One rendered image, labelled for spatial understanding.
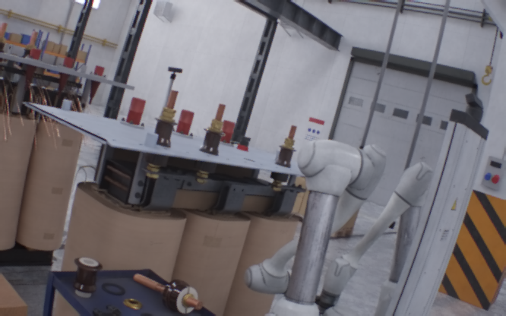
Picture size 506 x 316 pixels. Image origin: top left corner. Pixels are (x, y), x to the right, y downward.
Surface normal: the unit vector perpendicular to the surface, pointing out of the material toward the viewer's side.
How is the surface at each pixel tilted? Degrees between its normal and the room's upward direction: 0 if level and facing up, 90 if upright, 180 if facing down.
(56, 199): 90
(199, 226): 90
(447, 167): 90
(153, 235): 90
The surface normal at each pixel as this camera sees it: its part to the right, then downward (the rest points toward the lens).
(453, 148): -0.66, -0.12
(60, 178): 0.76, 0.27
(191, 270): 0.07, 0.11
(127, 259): 0.34, 0.18
